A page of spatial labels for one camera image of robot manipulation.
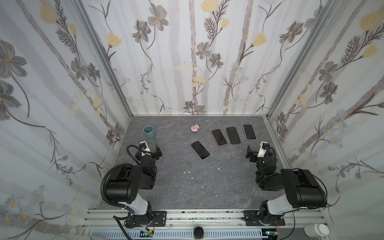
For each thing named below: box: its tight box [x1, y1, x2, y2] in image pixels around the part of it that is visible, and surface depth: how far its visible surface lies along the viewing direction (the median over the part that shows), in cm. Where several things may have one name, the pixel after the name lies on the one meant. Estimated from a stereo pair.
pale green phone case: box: [190, 140, 211, 161], surface depth 101 cm
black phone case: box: [226, 126, 241, 144], surface depth 110 cm
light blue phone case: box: [242, 124, 257, 141], surface depth 113 cm
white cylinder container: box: [304, 223, 330, 238], surface depth 65 cm
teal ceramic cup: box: [143, 124, 156, 139], surface depth 107 cm
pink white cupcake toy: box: [190, 124, 200, 132], surface depth 113 cm
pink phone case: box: [211, 128, 228, 147], surface depth 111 cm
